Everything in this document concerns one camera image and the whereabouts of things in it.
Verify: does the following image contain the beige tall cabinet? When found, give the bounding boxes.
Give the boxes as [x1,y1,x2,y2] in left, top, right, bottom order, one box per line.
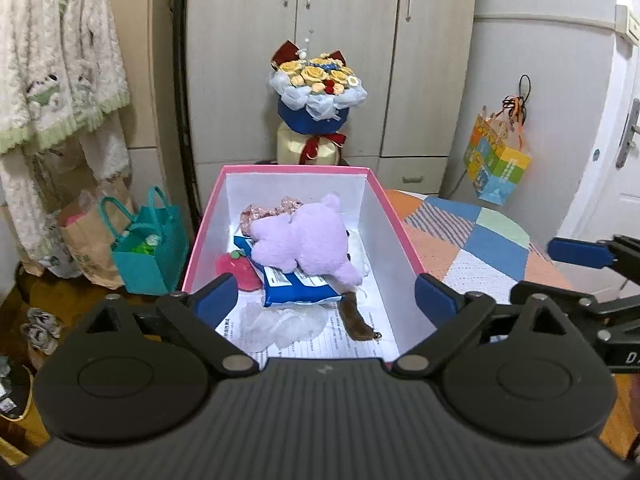
[102,0,201,226]

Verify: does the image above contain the clear plastic bag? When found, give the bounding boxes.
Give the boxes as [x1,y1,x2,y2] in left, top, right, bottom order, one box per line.
[239,301,328,350]

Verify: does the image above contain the red plush strawberry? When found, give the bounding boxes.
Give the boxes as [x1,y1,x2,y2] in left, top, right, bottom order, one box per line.
[216,251,263,292]

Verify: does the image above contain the yellow flower bouquet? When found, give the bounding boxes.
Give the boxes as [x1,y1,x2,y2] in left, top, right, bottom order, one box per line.
[267,35,368,166]

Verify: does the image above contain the white cable trunking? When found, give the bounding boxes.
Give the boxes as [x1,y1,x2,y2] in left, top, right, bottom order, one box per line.
[472,12,617,32]

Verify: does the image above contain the white door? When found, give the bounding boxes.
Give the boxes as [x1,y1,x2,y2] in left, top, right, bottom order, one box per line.
[555,5,640,271]

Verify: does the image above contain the grey wardrobe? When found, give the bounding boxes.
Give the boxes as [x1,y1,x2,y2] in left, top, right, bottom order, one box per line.
[185,0,481,196]

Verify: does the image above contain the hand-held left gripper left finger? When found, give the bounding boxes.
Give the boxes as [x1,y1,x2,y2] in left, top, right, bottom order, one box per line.
[65,272,261,376]

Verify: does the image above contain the teal shopping bag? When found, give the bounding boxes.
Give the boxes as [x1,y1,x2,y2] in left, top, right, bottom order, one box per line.
[97,186,190,296]

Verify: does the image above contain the metal door handle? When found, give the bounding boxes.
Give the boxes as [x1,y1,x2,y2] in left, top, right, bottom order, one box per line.
[615,100,640,168]

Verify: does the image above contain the purple plush toy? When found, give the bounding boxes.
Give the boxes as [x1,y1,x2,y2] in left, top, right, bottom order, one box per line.
[248,192,362,286]

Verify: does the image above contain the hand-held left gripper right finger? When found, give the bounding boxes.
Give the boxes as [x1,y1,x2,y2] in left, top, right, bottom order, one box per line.
[390,272,586,378]

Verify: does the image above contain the white knitted cardigans on rack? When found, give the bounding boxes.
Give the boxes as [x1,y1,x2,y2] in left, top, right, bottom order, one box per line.
[0,0,132,281]

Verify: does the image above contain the blue wet wipes pack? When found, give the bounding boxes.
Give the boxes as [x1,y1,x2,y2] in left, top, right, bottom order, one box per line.
[232,235,351,308]

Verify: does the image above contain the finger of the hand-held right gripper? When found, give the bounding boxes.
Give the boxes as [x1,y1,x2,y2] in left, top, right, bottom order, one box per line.
[510,280,640,335]
[547,234,640,281]

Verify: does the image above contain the printed paper sheet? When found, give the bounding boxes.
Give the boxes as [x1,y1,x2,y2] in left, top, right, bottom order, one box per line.
[217,305,401,361]

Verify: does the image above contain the pink floral cloth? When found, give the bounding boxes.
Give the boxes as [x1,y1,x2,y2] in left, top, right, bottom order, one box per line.
[239,196,303,236]

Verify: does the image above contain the colourful gift bag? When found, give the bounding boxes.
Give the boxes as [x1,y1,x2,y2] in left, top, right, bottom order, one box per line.
[462,74,533,206]

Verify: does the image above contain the brown paper bag green print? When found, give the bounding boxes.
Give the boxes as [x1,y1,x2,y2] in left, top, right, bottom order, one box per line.
[56,180,137,288]

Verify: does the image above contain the grey sneaker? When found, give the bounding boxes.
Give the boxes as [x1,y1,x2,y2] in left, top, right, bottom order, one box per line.
[27,307,63,337]
[20,325,53,354]

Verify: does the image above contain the pink cardboard box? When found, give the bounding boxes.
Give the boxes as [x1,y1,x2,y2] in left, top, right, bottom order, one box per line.
[181,164,438,366]

